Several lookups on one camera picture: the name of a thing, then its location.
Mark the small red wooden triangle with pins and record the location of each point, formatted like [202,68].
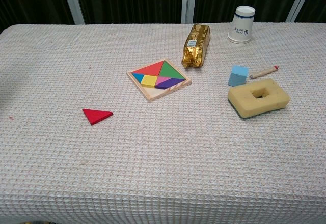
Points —
[95,115]

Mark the wooden tangram tray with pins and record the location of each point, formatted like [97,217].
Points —
[155,94]

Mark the purple tangram parallelogram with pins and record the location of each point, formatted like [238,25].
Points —
[169,83]

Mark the pink tangram triangle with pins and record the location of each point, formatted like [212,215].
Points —
[161,80]

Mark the yellow tangram square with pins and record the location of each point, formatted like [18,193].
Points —
[149,81]

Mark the large green tangram triangle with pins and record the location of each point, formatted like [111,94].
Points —
[169,71]

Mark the small blue tangram triangle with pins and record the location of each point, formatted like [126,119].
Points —
[138,77]

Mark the gold foil package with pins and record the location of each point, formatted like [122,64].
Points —
[196,48]

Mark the yellow sponge with hole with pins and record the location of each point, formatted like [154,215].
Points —
[242,99]

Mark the light blue cube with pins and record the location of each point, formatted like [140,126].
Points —
[238,76]

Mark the wooden stick with red tip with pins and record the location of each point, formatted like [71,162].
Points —
[263,72]

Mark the white paper cup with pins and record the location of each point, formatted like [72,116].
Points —
[240,28]

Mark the dark curtain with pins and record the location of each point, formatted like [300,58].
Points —
[127,0]

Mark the grey metal post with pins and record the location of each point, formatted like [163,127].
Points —
[72,2]
[300,1]
[189,2]

